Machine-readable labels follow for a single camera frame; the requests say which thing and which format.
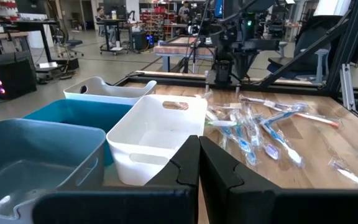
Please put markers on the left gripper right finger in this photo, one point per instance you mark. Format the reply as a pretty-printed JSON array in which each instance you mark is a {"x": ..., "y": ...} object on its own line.
[{"x": 259, "y": 205}]

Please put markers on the person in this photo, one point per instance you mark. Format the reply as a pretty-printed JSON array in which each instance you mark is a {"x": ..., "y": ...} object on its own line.
[
  {"x": 104, "y": 21},
  {"x": 184, "y": 11}
]

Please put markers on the black computer tower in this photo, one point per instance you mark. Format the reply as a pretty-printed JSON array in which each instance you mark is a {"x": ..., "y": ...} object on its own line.
[{"x": 11, "y": 81}]

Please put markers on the black wheeled desk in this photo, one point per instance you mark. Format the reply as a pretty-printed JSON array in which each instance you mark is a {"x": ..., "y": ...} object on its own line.
[{"x": 117, "y": 25}]

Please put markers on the translucent cream plastic bin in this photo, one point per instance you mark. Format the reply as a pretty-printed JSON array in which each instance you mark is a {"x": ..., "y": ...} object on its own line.
[{"x": 104, "y": 93}]

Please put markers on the grey desk wooden top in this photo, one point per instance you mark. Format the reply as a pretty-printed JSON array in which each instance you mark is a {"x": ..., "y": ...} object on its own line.
[{"x": 2, "y": 35}]

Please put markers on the green wrapped toothbrush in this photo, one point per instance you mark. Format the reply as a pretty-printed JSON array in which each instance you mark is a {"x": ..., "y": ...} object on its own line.
[{"x": 222, "y": 123}]

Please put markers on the blue toothbrush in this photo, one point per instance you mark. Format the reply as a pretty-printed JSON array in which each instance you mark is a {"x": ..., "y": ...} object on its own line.
[
  {"x": 284, "y": 114},
  {"x": 253, "y": 130},
  {"x": 244, "y": 146},
  {"x": 281, "y": 141}
]

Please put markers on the grey plastic bin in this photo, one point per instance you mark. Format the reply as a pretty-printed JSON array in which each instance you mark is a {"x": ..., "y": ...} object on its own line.
[{"x": 42, "y": 140}]

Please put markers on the black office chair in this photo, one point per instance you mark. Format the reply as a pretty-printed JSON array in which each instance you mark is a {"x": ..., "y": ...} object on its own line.
[{"x": 306, "y": 40}]

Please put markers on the teal plastic bin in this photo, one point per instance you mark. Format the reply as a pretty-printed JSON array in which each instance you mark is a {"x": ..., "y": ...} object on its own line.
[{"x": 82, "y": 113}]

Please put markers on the dark swivel chair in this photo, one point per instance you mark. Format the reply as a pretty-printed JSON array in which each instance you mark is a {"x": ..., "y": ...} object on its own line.
[{"x": 70, "y": 43}]

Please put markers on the aluminium bracket strip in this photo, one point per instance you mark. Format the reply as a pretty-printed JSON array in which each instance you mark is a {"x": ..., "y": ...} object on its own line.
[{"x": 347, "y": 87}]

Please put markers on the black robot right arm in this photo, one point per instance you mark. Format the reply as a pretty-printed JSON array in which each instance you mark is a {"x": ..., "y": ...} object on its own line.
[{"x": 244, "y": 62}]

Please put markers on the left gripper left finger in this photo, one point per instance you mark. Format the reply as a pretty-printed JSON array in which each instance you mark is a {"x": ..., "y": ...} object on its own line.
[{"x": 166, "y": 205}]

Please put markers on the black standing desk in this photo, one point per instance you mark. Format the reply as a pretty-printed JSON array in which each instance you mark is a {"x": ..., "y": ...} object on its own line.
[{"x": 39, "y": 25}]

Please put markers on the wooden workbench blue legs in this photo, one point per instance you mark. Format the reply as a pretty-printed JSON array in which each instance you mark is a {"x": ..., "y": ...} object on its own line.
[{"x": 182, "y": 49}]

